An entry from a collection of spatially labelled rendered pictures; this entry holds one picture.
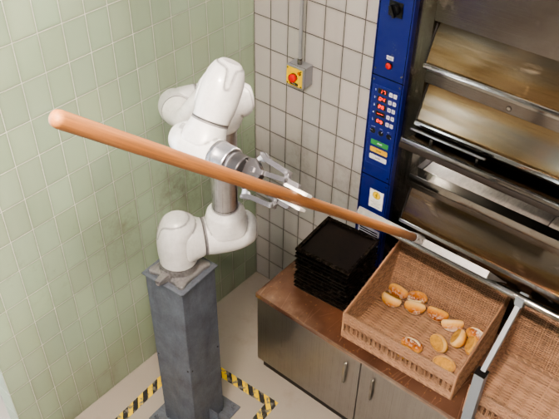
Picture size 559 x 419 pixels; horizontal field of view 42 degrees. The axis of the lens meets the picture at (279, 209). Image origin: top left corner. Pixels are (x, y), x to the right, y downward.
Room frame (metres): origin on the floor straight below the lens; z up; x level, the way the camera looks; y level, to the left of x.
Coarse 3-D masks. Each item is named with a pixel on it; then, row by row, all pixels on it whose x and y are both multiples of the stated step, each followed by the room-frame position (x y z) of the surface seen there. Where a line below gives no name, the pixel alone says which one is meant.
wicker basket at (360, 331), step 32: (416, 256) 2.40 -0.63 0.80; (384, 288) 2.38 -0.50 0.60; (416, 288) 2.34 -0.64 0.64; (448, 288) 2.27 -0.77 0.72; (480, 288) 2.21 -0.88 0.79; (352, 320) 2.08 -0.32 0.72; (384, 320) 2.19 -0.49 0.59; (416, 320) 2.20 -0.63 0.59; (480, 320) 2.15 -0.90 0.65; (384, 352) 1.98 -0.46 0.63; (416, 352) 1.89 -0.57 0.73; (480, 352) 1.97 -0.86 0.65; (448, 384) 1.79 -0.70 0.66
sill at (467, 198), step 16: (416, 176) 2.50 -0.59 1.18; (432, 176) 2.50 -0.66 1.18; (448, 192) 2.40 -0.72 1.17; (464, 192) 2.39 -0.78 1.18; (480, 208) 2.30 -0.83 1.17; (496, 208) 2.29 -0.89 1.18; (512, 224) 2.21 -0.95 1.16; (528, 224) 2.19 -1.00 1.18; (544, 224) 2.19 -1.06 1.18; (544, 240) 2.13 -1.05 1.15
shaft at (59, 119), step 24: (48, 120) 0.91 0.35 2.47; (72, 120) 0.91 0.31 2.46; (120, 144) 0.97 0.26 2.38; (144, 144) 1.01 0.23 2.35; (192, 168) 1.09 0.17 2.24; (216, 168) 1.15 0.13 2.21; (264, 192) 1.26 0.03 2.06; (288, 192) 1.33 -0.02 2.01; (336, 216) 1.50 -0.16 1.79; (360, 216) 1.59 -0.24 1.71
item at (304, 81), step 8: (288, 64) 2.87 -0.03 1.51; (296, 64) 2.87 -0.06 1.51; (304, 64) 2.87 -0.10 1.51; (288, 72) 2.87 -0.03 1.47; (296, 72) 2.84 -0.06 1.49; (304, 72) 2.82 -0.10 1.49; (312, 72) 2.87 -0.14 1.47; (288, 80) 2.87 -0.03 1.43; (296, 80) 2.84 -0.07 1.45; (304, 80) 2.83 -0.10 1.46; (304, 88) 2.83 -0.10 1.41
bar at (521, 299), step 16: (400, 240) 2.11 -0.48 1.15; (432, 256) 2.02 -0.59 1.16; (464, 272) 1.93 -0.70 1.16; (496, 288) 1.85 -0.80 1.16; (528, 304) 1.77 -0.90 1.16; (512, 320) 1.75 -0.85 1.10; (496, 352) 1.68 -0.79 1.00; (480, 368) 1.65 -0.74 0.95; (480, 384) 1.61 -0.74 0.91; (464, 416) 1.62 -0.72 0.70
